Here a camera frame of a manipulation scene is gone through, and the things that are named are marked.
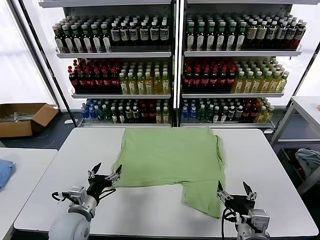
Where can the blue folded cloth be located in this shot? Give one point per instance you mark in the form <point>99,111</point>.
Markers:
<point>5,172</point>

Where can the blue water bottle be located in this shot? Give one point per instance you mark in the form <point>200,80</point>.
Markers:
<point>85,113</point>
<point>92,113</point>
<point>193,113</point>
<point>185,113</point>

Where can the black slanted window bar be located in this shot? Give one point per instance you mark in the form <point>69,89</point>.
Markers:
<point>41,50</point>
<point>303,75</point>

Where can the green polo shirt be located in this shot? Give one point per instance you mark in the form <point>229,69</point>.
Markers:
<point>170,155</point>

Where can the red fabric piece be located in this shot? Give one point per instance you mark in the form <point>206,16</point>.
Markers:
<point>299,167</point>

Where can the white cap dark drink bottle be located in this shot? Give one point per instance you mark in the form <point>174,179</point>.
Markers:
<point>239,112</point>
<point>121,116</point>
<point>129,113</point>
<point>136,113</point>
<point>216,115</point>
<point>231,112</point>
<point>223,115</point>
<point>114,116</point>

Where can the white metal shelf rack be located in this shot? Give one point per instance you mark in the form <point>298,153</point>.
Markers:
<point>112,54</point>
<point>237,53</point>

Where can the white paper scrap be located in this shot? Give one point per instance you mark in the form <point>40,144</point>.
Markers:
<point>68,121</point>

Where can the green cap dark drink bottle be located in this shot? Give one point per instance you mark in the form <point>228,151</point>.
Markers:
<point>106,40</point>
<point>190,37</point>
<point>231,37</point>
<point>200,37</point>
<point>76,41</point>
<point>96,40</point>
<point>221,37</point>
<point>211,37</point>
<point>241,37</point>
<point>86,40</point>
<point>67,41</point>
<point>59,41</point>

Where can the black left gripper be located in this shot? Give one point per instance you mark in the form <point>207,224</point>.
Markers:
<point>100,185</point>

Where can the brown cardboard box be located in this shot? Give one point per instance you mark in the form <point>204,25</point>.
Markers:
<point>15,128</point>

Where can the white cap beige label bottle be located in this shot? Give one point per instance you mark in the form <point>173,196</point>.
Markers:
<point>252,33</point>
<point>261,33</point>

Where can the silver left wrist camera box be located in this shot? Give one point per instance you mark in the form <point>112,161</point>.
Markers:
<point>77,195</point>

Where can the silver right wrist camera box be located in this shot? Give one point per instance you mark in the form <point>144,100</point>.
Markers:
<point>258,220</point>

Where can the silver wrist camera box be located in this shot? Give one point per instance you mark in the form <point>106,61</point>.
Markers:
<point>258,220</point>
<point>77,195</point>

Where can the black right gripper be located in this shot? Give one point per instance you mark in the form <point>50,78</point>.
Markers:
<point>240,202</point>

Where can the red cap cola bottle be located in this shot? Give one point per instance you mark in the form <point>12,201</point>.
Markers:
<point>81,82</point>
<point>214,80</point>
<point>89,82</point>
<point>205,80</point>
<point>223,80</point>
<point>115,82</point>
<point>107,82</point>
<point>98,82</point>
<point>73,82</point>
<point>197,80</point>
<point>232,80</point>
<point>188,80</point>

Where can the grey frame white table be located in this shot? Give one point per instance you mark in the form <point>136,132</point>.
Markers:
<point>306,106</point>

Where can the clear plastic packaging bundle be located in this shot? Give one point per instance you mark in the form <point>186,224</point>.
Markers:
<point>20,116</point>

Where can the pale blue cloth bundle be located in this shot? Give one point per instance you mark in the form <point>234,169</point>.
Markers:
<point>308,160</point>

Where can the white cap blue label bottle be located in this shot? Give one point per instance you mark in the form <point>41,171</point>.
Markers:
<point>154,33</point>
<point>300,35</point>
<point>124,33</point>
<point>163,33</point>
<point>271,33</point>
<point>133,33</point>
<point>291,34</point>
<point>144,33</point>
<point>281,33</point>
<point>115,33</point>

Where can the small yellow juice bottle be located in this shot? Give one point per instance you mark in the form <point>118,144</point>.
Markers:
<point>166,117</point>
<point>261,115</point>
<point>269,115</point>
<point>158,117</point>

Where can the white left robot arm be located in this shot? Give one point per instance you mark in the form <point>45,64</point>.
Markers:
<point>67,225</point>

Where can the red label dark soda bottle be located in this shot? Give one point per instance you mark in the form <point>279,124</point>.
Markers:
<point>152,113</point>
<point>144,113</point>
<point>247,111</point>
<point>254,111</point>

